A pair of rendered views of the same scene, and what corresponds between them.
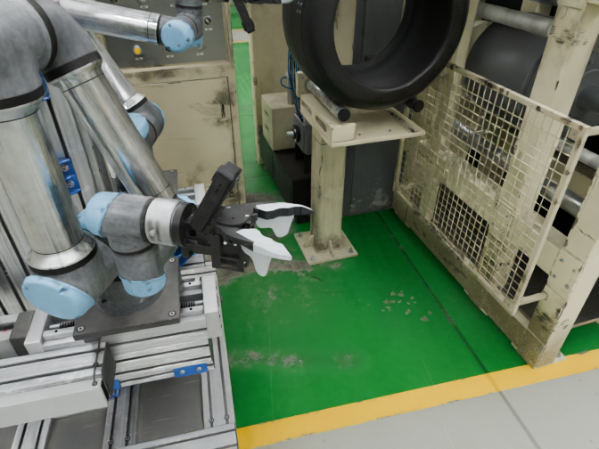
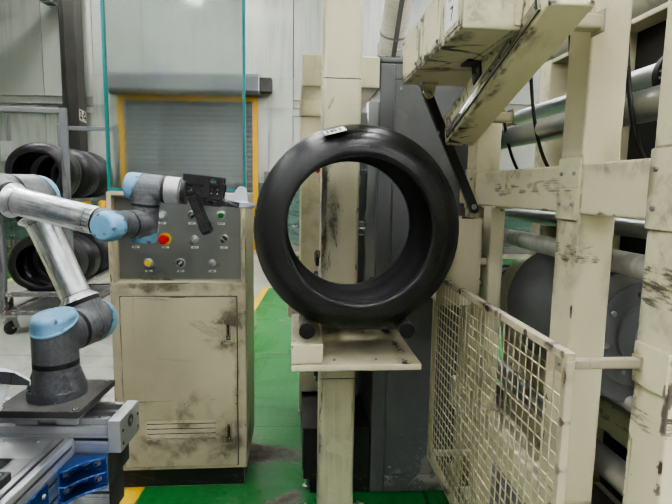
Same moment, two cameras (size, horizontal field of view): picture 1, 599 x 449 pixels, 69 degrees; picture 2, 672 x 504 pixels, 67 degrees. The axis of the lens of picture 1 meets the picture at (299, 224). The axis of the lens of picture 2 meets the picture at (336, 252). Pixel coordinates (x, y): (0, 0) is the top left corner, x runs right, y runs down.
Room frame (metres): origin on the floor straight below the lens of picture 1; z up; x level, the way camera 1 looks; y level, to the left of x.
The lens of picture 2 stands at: (0.10, -0.52, 1.29)
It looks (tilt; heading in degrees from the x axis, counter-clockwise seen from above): 7 degrees down; 13
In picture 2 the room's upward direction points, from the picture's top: 1 degrees clockwise
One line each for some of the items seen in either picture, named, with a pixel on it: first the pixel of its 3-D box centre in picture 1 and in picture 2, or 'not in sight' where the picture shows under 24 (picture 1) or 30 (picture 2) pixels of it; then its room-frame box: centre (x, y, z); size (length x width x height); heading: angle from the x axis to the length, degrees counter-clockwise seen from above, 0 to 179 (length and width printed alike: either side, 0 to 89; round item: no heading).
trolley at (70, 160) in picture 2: not in sight; (66, 219); (4.27, 3.07, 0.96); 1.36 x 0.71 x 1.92; 13
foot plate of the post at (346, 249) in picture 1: (324, 241); not in sight; (1.85, -0.14, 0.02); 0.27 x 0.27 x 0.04; 17
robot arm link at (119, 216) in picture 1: (126, 217); not in sight; (0.59, 0.28, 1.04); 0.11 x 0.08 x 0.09; 77
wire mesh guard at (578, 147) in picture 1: (459, 168); (475, 422); (1.50, -0.61, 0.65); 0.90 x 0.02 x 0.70; 17
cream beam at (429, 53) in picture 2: not in sight; (469, 36); (1.58, -0.55, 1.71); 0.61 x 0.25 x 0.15; 17
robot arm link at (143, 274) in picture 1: (144, 257); not in sight; (0.61, 0.28, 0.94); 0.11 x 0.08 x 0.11; 167
